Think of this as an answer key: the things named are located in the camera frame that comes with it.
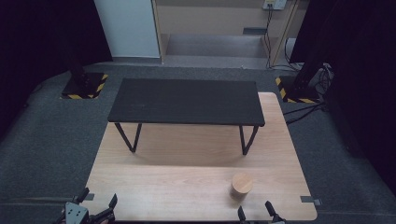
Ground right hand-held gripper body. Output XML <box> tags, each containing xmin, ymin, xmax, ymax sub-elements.
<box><xmin>239</xmin><ymin>217</ymin><xmax>288</xmax><ymax>224</ymax></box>

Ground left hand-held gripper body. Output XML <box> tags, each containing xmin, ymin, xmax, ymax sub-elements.
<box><xmin>55</xmin><ymin>201</ymin><xmax>116</xmax><ymax>224</ymax></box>

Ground round wooden canister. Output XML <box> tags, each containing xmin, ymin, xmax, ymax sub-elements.
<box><xmin>229</xmin><ymin>172</ymin><xmax>254</xmax><ymax>202</ymax></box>

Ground black raised shelf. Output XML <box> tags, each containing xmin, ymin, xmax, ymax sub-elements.
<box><xmin>106</xmin><ymin>77</ymin><xmax>266</xmax><ymax>157</ymax></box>

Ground dark curtain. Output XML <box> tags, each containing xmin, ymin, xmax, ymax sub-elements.
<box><xmin>0</xmin><ymin>0</ymin><xmax>114</xmax><ymax>138</ymax></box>
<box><xmin>289</xmin><ymin>0</ymin><xmax>396</xmax><ymax>197</ymax></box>

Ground white cabinet panel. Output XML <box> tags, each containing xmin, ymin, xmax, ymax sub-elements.
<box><xmin>93</xmin><ymin>0</ymin><xmax>162</xmax><ymax>60</ymax></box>

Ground light wooden shelf unit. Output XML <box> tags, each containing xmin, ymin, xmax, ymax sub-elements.
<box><xmin>150</xmin><ymin>0</ymin><xmax>302</xmax><ymax>70</ymax></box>

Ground black base plate, striped tape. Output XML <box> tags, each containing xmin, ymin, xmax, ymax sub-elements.
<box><xmin>60</xmin><ymin>72</ymin><xmax>109</xmax><ymax>100</ymax></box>
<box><xmin>275</xmin><ymin>75</ymin><xmax>321</xmax><ymax>105</ymax></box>

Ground bundle of black cables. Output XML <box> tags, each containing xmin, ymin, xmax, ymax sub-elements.
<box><xmin>281</xmin><ymin>63</ymin><xmax>335</xmax><ymax>126</ymax></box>

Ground black metal stand post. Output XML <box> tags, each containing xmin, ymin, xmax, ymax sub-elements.
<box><xmin>64</xmin><ymin>31</ymin><xmax>90</xmax><ymax>90</ymax></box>
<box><xmin>292</xmin><ymin>46</ymin><xmax>326</xmax><ymax>94</ymax></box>

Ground black cable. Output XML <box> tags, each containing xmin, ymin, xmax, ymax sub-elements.
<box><xmin>262</xmin><ymin>8</ymin><xmax>275</xmax><ymax>69</ymax></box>

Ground white wall power socket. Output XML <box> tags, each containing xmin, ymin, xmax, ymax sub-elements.
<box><xmin>262</xmin><ymin>0</ymin><xmax>288</xmax><ymax>11</ymax></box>

